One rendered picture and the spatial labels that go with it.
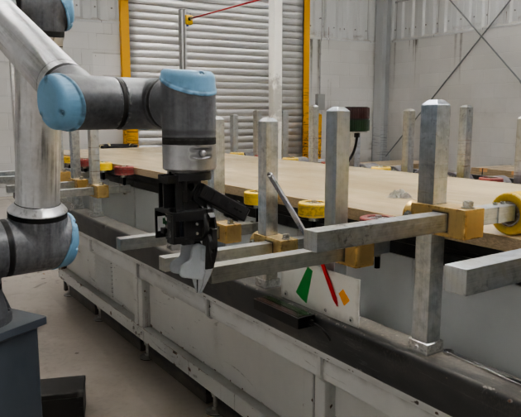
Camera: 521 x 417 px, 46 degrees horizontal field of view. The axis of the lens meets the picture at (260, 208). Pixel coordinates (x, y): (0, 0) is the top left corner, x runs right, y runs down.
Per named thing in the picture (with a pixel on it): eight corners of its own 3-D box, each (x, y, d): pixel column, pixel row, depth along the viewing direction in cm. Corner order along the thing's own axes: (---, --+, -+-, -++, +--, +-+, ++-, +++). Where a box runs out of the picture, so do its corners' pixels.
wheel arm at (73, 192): (22, 203, 230) (21, 191, 230) (20, 201, 233) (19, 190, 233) (131, 194, 255) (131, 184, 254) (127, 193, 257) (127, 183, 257)
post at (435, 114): (425, 372, 108) (437, 99, 101) (410, 366, 111) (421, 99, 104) (438, 368, 110) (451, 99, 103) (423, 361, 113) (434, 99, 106)
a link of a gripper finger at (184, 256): (166, 292, 106) (165, 241, 105) (197, 287, 110) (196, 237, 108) (174, 296, 104) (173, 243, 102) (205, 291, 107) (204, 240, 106)
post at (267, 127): (265, 314, 150) (265, 117, 142) (258, 311, 153) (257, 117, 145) (277, 312, 152) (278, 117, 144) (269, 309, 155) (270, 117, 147)
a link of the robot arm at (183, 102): (193, 70, 107) (227, 67, 99) (194, 141, 109) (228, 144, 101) (146, 68, 101) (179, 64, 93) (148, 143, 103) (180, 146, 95)
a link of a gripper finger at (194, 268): (174, 296, 104) (173, 243, 102) (205, 291, 107) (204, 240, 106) (183, 301, 101) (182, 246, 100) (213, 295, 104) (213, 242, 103)
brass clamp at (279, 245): (279, 262, 141) (279, 241, 140) (247, 251, 152) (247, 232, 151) (300, 259, 144) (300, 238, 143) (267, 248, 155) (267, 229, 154)
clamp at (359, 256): (356, 269, 120) (356, 244, 119) (312, 256, 131) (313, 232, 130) (376, 265, 123) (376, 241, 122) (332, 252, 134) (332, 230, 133)
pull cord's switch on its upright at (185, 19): (188, 176, 414) (184, 7, 397) (178, 174, 426) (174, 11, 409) (198, 175, 418) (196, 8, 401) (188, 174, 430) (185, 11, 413)
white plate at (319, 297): (356, 328, 121) (358, 280, 119) (279, 296, 142) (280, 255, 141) (359, 328, 121) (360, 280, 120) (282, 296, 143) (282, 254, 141)
